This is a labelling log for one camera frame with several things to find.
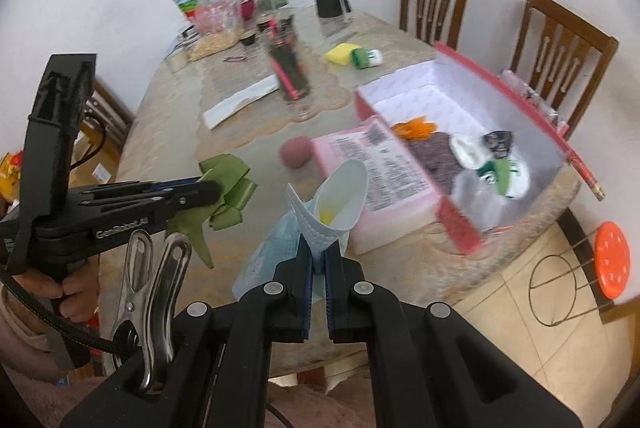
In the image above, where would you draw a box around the pink tissue pack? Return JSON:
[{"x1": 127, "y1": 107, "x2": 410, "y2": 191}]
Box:
[{"x1": 311, "y1": 116, "x2": 442, "y2": 255}]

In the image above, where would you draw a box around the clear jar of pencils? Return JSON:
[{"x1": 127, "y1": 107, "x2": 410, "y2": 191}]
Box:
[{"x1": 262, "y1": 15, "x2": 310, "y2": 102}]

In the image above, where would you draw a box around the folded white paper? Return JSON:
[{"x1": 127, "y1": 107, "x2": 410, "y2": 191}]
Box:
[{"x1": 203, "y1": 74, "x2": 278, "y2": 130}]

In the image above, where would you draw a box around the black mug with lid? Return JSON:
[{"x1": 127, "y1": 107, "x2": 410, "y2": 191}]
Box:
[{"x1": 315, "y1": 0, "x2": 352, "y2": 19}]

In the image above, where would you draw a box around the yellow sponge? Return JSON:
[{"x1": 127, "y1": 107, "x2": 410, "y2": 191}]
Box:
[{"x1": 323, "y1": 43, "x2": 360, "y2": 66}]

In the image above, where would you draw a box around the colourful snack package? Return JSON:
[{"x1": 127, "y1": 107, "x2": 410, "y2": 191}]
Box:
[{"x1": 173, "y1": 0, "x2": 198, "y2": 21}]

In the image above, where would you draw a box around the pink sponge ball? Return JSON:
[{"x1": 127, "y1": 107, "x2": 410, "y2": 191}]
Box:
[{"x1": 279, "y1": 136, "x2": 314, "y2": 169}]

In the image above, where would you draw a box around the red cardboard box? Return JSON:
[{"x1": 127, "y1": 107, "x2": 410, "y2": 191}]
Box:
[{"x1": 355, "y1": 44, "x2": 572, "y2": 255}]

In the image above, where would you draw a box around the dark tea cup left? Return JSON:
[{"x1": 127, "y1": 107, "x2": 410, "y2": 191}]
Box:
[{"x1": 240, "y1": 30, "x2": 257, "y2": 47}]

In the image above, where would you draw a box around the white drawstring pouch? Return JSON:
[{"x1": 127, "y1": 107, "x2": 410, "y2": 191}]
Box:
[{"x1": 449, "y1": 135, "x2": 491, "y2": 170}]

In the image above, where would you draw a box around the left side wooden chair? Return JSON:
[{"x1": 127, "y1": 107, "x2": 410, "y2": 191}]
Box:
[{"x1": 79, "y1": 78, "x2": 134, "y2": 161}]

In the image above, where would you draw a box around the purple knitted item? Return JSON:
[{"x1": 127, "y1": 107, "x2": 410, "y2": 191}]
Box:
[{"x1": 407, "y1": 132, "x2": 464, "y2": 195}]

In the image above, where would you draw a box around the orange plastic stool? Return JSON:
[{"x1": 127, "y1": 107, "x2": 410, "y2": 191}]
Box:
[{"x1": 527, "y1": 221, "x2": 631, "y2": 328}]

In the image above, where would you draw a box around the near wooden chair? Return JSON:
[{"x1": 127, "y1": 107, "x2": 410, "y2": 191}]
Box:
[{"x1": 510, "y1": 0, "x2": 620, "y2": 137}]

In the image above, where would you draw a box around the white towel roll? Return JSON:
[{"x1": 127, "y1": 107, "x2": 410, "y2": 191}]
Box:
[{"x1": 450, "y1": 170, "x2": 506, "y2": 233}]

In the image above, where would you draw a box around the green white roll in box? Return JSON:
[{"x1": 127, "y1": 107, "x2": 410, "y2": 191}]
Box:
[{"x1": 476, "y1": 157, "x2": 530, "y2": 199}]

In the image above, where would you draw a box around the plastic bag of beans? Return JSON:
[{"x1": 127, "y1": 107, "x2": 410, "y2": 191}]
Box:
[{"x1": 189, "y1": 0, "x2": 243, "y2": 62}]

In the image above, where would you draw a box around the black patterned triangle pouch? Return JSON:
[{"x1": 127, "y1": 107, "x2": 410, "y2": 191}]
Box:
[{"x1": 482, "y1": 130, "x2": 514, "y2": 159}]

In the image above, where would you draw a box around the metal spring clamp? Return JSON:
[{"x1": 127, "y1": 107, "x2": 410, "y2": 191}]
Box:
[{"x1": 112, "y1": 229, "x2": 192, "y2": 393}]

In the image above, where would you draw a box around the person's left hand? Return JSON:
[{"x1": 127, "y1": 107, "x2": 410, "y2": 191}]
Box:
[{"x1": 15, "y1": 255, "x2": 100, "y2": 323}]

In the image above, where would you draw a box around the green ribbon bow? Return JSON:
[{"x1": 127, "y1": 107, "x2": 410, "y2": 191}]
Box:
[{"x1": 167, "y1": 154, "x2": 257, "y2": 270}]

